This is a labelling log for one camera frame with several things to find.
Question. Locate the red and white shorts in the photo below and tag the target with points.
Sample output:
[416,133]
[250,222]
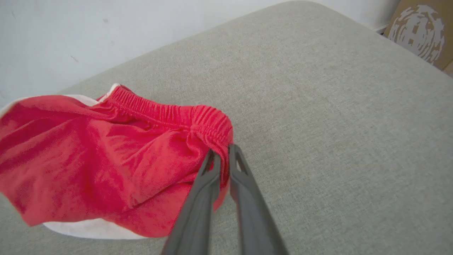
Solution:
[106,166]

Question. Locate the grey fabric sofa cushion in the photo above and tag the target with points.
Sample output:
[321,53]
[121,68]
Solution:
[318,141]

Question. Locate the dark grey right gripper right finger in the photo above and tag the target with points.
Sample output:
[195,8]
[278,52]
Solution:
[253,212]

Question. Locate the brown cardboard box white print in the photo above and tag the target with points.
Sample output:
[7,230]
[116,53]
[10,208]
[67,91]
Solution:
[423,30]

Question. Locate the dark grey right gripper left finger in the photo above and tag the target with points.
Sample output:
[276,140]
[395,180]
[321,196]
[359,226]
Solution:
[196,216]

